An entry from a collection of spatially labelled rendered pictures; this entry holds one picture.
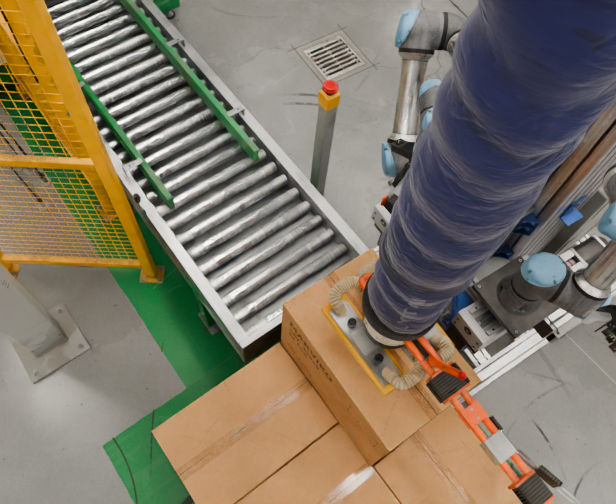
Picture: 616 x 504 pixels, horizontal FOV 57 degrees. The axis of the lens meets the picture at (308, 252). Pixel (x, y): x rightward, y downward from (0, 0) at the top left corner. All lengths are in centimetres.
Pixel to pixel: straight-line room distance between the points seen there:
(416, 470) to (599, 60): 182
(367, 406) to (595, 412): 161
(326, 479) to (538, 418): 127
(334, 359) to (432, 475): 65
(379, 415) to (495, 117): 127
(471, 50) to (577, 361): 261
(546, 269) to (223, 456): 132
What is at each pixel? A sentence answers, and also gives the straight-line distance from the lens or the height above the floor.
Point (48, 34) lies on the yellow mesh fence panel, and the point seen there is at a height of 164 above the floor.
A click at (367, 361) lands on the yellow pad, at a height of 108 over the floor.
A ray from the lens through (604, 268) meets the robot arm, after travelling 184.
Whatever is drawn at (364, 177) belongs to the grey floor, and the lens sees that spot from 343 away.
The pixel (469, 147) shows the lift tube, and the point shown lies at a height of 212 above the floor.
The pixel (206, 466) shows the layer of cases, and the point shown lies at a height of 54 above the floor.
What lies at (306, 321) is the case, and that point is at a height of 94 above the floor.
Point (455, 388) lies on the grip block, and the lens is 172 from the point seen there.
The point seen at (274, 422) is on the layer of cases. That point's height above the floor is 54.
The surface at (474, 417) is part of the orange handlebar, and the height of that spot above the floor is 120.
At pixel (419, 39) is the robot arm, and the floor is 152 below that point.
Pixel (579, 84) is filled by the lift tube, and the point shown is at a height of 229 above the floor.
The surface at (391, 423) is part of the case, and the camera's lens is 192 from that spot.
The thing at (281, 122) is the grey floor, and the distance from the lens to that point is 363.
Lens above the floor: 280
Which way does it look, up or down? 63 degrees down
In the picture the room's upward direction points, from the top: 7 degrees clockwise
